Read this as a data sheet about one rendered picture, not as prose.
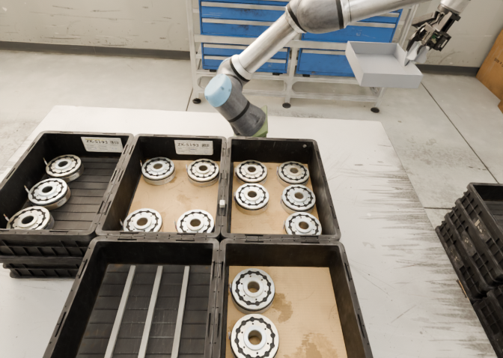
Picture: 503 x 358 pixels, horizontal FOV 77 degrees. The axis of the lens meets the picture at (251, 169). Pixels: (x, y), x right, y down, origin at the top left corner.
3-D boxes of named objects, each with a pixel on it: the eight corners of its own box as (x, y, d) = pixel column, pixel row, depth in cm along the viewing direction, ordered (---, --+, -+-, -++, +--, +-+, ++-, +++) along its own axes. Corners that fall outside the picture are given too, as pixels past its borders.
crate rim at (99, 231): (136, 138, 105) (135, 132, 104) (227, 141, 107) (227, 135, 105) (95, 241, 76) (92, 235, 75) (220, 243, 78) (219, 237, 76)
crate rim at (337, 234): (227, 141, 107) (227, 135, 105) (315, 144, 108) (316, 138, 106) (220, 243, 78) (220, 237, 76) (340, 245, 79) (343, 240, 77)
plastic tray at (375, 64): (344, 53, 129) (347, 41, 126) (394, 55, 129) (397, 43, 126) (359, 86, 109) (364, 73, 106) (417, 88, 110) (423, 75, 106)
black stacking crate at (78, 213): (55, 158, 110) (42, 131, 103) (141, 160, 112) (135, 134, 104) (-11, 259, 82) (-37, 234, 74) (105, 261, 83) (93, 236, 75)
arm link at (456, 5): (444, -13, 102) (463, -4, 104) (434, 2, 105) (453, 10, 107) (456, -6, 96) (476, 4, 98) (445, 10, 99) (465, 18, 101)
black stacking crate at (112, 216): (142, 160, 112) (136, 134, 104) (226, 162, 113) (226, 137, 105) (107, 261, 83) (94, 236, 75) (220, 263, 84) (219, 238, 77)
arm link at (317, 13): (293, 13, 92) (489, -47, 77) (293, -2, 99) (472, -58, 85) (301, 49, 100) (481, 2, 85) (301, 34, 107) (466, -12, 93)
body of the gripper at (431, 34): (421, 46, 106) (447, 10, 98) (411, 37, 112) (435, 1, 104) (439, 53, 108) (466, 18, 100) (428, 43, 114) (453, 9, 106)
